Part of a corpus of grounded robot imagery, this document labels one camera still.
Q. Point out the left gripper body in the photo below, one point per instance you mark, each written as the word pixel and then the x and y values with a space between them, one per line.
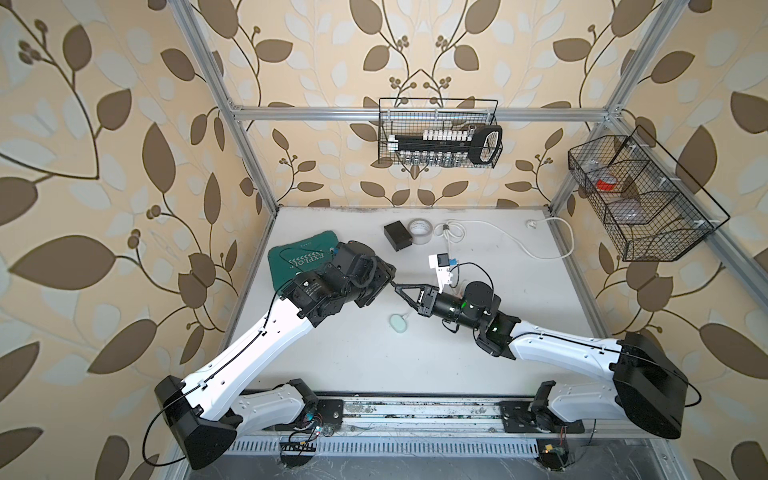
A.
pixel 374 277

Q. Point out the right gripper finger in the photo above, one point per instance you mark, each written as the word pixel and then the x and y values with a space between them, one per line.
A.
pixel 404 290
pixel 414 302

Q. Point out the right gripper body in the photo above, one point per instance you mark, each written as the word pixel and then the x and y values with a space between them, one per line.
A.
pixel 449 306

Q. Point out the mint earbud case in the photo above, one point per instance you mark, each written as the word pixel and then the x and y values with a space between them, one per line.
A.
pixel 398 323

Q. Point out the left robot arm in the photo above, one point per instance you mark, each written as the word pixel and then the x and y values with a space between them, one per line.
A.
pixel 210 408

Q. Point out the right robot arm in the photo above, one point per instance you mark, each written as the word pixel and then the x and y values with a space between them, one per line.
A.
pixel 629 379

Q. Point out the black box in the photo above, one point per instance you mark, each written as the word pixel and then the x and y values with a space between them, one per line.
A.
pixel 398 235

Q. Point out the clear tape roll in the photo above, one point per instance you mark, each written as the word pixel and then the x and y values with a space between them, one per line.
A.
pixel 421 231

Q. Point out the green tool case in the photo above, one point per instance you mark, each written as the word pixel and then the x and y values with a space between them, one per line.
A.
pixel 286 261

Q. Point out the black white tool set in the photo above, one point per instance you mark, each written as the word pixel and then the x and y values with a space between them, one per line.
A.
pixel 479 146

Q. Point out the red white item in basket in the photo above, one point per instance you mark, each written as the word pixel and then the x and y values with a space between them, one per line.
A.
pixel 605 182

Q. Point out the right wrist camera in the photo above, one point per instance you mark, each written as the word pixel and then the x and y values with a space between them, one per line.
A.
pixel 446 270

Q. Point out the back wire basket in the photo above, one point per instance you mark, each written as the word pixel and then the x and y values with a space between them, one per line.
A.
pixel 413 115

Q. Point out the wire basket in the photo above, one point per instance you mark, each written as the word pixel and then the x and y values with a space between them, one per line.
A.
pixel 659 210
pixel 413 115

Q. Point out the right wire basket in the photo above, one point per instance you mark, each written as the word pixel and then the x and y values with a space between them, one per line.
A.
pixel 659 210

